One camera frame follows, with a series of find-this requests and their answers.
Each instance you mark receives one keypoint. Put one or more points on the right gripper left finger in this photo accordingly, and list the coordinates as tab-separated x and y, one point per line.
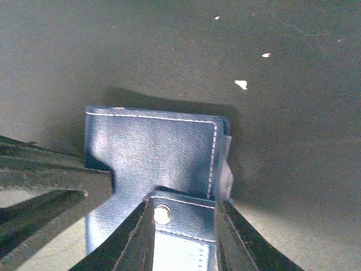
129	247

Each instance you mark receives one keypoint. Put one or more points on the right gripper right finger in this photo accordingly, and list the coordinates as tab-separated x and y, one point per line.
241	247

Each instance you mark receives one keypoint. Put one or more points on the blue leather card holder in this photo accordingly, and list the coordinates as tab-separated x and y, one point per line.
177	159

